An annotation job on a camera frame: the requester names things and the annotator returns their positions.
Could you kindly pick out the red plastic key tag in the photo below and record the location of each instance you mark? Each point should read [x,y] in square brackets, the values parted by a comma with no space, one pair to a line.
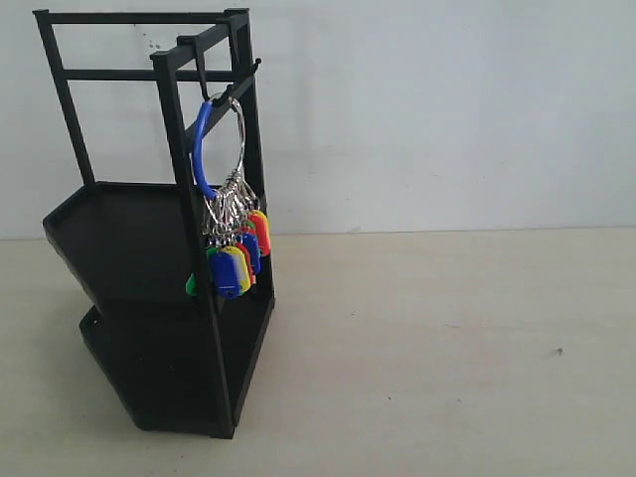
[262,230]

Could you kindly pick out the small blue object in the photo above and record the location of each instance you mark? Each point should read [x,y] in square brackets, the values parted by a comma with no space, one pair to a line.
[225,273]

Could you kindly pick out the green plastic key tag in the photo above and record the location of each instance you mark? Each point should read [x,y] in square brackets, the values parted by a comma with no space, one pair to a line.
[191,285]

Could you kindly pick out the blue carabiner with key tags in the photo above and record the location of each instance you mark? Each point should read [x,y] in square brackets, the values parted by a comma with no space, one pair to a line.
[209,166]

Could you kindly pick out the black two-tier corner rack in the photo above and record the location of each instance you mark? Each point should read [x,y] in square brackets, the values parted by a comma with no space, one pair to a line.
[178,363]

